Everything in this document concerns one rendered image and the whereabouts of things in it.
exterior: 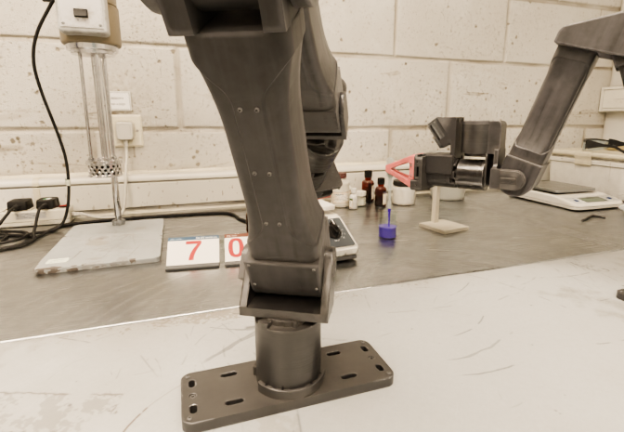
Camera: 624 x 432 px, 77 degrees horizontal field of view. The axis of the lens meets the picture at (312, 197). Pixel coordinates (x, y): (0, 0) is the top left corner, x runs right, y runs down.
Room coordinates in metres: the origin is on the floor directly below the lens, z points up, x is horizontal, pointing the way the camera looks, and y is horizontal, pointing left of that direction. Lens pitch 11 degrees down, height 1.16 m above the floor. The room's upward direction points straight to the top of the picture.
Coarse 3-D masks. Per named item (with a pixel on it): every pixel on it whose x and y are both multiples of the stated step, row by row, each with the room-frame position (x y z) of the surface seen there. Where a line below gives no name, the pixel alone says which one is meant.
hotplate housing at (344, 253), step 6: (330, 216) 0.75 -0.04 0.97; (336, 216) 0.75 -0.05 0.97; (354, 240) 0.71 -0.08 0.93; (348, 246) 0.69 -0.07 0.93; (354, 246) 0.69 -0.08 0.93; (336, 252) 0.67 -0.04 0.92; (342, 252) 0.68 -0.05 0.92; (348, 252) 0.68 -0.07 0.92; (354, 252) 0.69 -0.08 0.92; (336, 258) 0.68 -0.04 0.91; (342, 258) 0.68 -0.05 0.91; (348, 258) 0.69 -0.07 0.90
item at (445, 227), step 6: (438, 192) 0.93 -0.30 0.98; (438, 198) 0.93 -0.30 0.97; (432, 204) 0.93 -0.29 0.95; (438, 204) 0.93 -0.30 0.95; (432, 210) 0.93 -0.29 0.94; (438, 210) 0.93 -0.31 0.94; (432, 216) 0.93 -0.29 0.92; (426, 222) 0.93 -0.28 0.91; (432, 222) 0.93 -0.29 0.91; (438, 222) 0.93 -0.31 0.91; (444, 222) 0.93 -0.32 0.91; (450, 222) 0.93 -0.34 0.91; (426, 228) 0.90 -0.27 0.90; (432, 228) 0.89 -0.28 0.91; (438, 228) 0.88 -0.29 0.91; (444, 228) 0.88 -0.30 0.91; (450, 228) 0.88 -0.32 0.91; (456, 228) 0.88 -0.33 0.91; (462, 228) 0.88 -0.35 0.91; (468, 228) 0.89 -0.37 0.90
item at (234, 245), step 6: (228, 240) 0.71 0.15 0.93; (234, 240) 0.71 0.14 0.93; (240, 240) 0.71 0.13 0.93; (246, 240) 0.71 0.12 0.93; (228, 246) 0.70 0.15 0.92; (234, 246) 0.70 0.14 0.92; (240, 246) 0.70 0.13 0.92; (228, 252) 0.69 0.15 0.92; (234, 252) 0.69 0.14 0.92; (240, 252) 0.69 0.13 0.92
